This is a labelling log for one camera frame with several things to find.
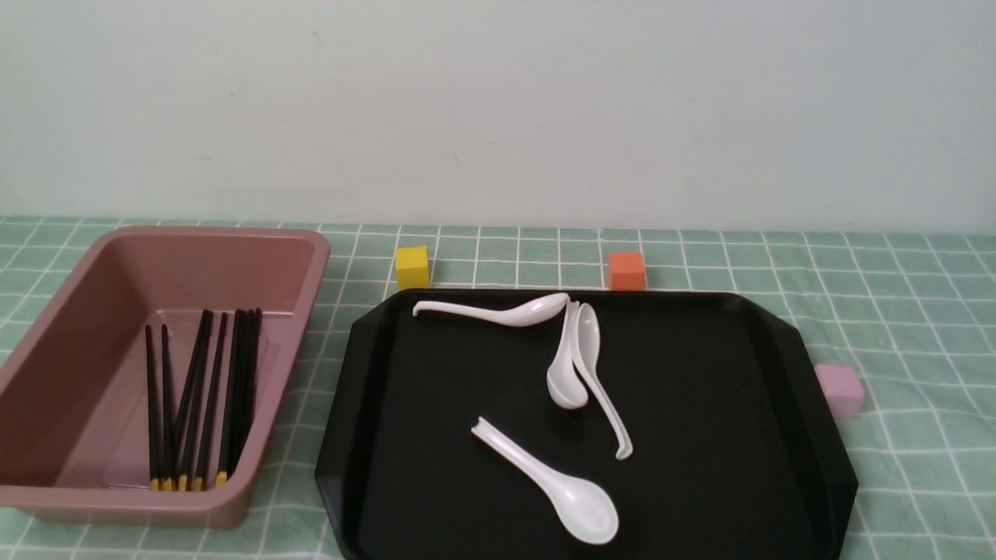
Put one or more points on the yellow cube block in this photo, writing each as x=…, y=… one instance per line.
x=412, y=268

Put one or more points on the black chopstick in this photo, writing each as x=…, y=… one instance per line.
x=153, y=414
x=222, y=470
x=255, y=316
x=203, y=457
x=168, y=411
x=187, y=403
x=239, y=390
x=189, y=441

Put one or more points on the pink cube block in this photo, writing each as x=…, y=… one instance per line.
x=842, y=389

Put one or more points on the black plastic tray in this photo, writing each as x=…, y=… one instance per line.
x=736, y=453

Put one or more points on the white spoon long handle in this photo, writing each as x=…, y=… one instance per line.
x=585, y=347

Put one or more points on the pink plastic bin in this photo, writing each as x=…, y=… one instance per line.
x=73, y=410

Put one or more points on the white spoon top horizontal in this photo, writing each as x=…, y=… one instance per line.
x=528, y=314

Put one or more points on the white spoon bowl down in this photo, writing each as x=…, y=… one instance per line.
x=564, y=386

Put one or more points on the white spoon front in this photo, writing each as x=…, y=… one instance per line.
x=584, y=509

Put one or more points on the green checkered tablecloth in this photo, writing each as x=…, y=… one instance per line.
x=914, y=314

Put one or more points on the orange cube block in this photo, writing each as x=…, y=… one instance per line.
x=626, y=271

